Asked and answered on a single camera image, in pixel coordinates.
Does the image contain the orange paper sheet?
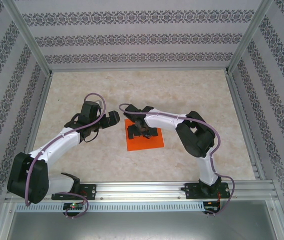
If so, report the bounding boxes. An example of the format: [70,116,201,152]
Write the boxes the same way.
[123,119,165,152]

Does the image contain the grey metal tray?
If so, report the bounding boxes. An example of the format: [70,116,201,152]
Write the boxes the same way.
[5,211,284,240]

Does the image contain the black left gripper cable loop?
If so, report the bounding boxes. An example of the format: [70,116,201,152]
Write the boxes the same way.
[81,129,100,144]

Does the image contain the aluminium table side rail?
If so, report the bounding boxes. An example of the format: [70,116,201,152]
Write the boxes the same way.
[225,72,266,181]
[16,73,55,183]

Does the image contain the aluminium frame cross bar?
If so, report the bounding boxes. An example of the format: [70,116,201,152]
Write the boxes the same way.
[49,66,230,74]

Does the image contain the aluminium mounting rail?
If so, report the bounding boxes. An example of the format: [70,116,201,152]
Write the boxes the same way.
[5,180,279,201]

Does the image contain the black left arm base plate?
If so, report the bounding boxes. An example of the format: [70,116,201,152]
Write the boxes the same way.
[51,183,97,201]

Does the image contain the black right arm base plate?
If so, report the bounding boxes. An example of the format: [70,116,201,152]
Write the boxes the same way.
[184,182,230,200]

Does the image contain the slotted grey cable duct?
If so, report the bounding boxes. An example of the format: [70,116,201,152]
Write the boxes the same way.
[15,201,205,212]

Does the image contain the aluminium upright frame post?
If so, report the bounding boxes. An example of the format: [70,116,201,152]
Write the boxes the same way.
[225,0,274,74]
[3,0,53,75]

